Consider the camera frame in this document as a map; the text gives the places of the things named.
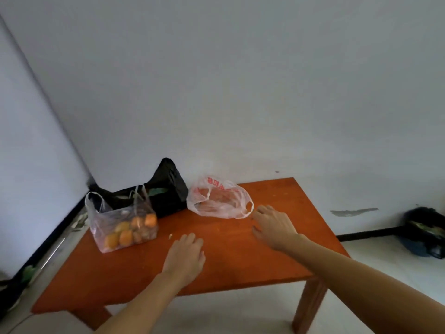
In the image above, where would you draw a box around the crumpled black bag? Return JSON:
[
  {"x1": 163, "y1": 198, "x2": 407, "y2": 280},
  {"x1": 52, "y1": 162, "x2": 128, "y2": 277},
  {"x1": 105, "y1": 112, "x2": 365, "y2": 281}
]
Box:
[{"x1": 0, "y1": 278, "x2": 27, "y2": 319}]

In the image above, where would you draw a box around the green plastic scrap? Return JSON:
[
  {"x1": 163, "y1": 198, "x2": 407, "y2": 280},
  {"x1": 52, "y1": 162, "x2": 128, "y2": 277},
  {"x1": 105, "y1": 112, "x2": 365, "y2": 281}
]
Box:
[{"x1": 20, "y1": 265, "x2": 38, "y2": 285}]

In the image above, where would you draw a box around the person's left hand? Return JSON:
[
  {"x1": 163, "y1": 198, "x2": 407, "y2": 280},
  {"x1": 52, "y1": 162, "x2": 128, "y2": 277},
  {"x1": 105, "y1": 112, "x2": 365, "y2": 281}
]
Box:
[{"x1": 161, "y1": 233, "x2": 206, "y2": 288}]

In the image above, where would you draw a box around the person's right hand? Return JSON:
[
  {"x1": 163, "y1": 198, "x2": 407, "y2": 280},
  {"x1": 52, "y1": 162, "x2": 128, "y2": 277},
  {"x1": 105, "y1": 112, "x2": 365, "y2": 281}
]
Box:
[{"x1": 251, "y1": 204, "x2": 306, "y2": 254}]

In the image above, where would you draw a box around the thin clear plastic bag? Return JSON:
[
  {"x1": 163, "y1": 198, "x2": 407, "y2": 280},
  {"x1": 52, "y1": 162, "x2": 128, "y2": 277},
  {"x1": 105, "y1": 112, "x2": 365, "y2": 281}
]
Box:
[{"x1": 85, "y1": 185, "x2": 159, "y2": 254}]

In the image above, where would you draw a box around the thin metal rod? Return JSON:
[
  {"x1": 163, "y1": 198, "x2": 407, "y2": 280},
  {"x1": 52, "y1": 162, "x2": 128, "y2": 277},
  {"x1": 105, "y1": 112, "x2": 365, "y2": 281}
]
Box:
[{"x1": 40, "y1": 236, "x2": 67, "y2": 270}]

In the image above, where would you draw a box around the black plastic bag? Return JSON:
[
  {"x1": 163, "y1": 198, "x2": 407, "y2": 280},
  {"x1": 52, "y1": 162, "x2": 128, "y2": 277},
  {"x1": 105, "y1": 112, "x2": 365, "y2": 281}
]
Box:
[{"x1": 89, "y1": 157, "x2": 189, "y2": 219}]

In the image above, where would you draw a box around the blue bin with black liner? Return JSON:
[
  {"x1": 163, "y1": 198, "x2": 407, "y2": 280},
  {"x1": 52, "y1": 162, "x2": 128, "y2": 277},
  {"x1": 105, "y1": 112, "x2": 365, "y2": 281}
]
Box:
[{"x1": 398, "y1": 206, "x2": 445, "y2": 260}]

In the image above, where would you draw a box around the clear red-printed plastic bag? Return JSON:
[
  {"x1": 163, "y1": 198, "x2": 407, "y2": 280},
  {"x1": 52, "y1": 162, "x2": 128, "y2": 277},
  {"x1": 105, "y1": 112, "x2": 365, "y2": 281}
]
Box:
[{"x1": 186, "y1": 175, "x2": 254, "y2": 219}]

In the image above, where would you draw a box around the bunch of oranges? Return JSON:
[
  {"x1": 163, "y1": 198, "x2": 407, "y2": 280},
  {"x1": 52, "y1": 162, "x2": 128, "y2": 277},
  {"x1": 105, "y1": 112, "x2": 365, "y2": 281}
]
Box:
[{"x1": 104, "y1": 213, "x2": 158, "y2": 250}]

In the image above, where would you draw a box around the person's left forearm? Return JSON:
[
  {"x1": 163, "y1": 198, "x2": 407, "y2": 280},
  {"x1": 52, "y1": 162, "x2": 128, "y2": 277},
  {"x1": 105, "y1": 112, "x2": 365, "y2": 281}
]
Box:
[{"x1": 94, "y1": 273, "x2": 183, "y2": 334}]

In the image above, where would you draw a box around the orange wooden table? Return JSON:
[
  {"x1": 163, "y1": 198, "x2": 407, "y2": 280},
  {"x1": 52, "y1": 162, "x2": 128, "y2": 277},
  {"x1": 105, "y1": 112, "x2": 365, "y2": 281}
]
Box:
[{"x1": 31, "y1": 177, "x2": 350, "y2": 334}]

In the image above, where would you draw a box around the person's right forearm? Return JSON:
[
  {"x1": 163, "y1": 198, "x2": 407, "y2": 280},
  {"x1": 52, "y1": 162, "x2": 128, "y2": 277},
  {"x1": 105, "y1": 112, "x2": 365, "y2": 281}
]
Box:
[{"x1": 285, "y1": 234, "x2": 445, "y2": 334}]

